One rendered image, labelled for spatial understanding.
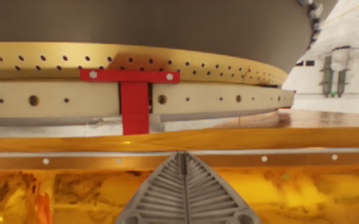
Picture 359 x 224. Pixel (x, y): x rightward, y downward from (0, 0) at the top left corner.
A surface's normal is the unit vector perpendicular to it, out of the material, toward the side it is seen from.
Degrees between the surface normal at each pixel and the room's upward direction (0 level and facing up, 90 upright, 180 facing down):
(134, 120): 90
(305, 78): 90
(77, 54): 62
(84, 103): 90
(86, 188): 123
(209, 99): 90
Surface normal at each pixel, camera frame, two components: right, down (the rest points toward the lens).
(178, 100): 0.29, 0.08
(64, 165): 0.01, 0.08
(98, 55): 0.14, 0.54
